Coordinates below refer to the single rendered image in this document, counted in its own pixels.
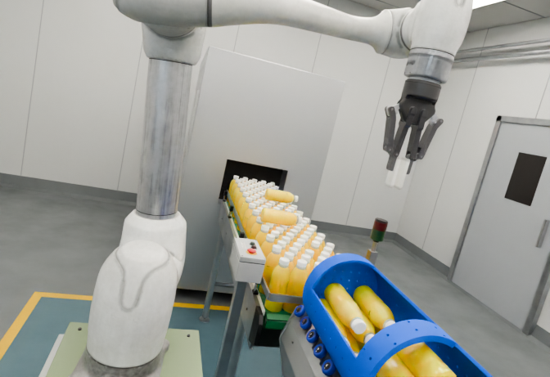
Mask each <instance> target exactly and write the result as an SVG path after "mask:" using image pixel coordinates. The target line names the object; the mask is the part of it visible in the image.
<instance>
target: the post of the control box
mask: <svg viewBox="0 0 550 377"><path fill-rule="evenodd" d="M246 286H247V282H242V281H236V283H235V287H234V290H233V295H232V301H231V305H230V308H229V313H228V319H227V323H226V327H225V331H224V334H223V341H222V345H221V348H220V353H219V359H218V363H217V366H216V371H215V374H214V377H226V374H227V370H228V363H229V360H230V356H231V352H232V346H233V342H234V339H235V335H236V331H237V325H238V321H239V317H240V314H241V307H242V304H243V299H244V296H245V292H246Z"/></svg>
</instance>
